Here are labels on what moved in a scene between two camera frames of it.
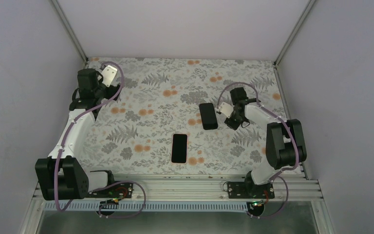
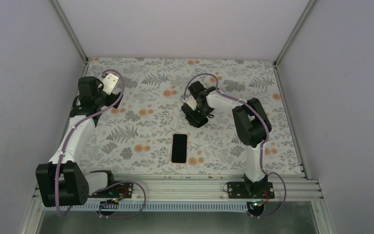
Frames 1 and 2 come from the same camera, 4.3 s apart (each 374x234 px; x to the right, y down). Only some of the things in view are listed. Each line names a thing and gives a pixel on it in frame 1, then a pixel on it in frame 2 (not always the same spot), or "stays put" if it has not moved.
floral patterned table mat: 160,97 stays put
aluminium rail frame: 195,188 stays put
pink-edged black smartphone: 179,148 stays put
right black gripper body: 236,124 to 203,112
